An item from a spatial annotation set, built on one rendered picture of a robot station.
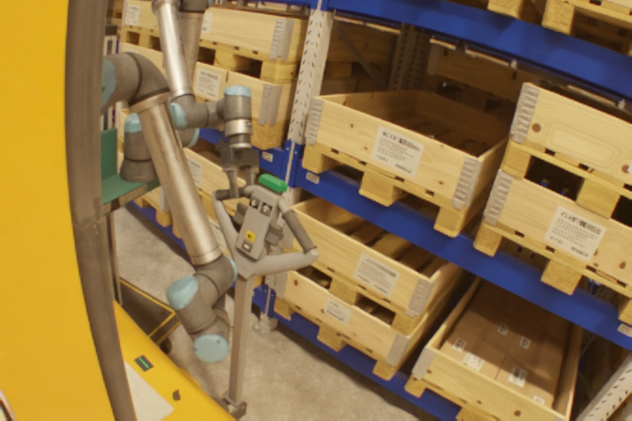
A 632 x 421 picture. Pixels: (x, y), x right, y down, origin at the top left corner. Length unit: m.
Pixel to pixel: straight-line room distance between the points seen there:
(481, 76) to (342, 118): 1.31
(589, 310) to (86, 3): 1.79
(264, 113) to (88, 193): 1.71
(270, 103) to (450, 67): 1.37
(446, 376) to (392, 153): 1.08
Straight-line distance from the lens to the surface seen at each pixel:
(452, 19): 1.67
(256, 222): 1.24
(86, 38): 0.39
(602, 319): 1.82
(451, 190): 1.66
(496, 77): 2.83
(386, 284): 1.92
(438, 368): 2.05
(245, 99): 1.33
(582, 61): 1.58
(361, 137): 1.79
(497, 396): 2.05
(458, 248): 1.78
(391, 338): 2.06
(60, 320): 0.50
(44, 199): 0.42
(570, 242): 1.62
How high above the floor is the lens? 1.92
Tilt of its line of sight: 24 degrees down
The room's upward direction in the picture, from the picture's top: 11 degrees clockwise
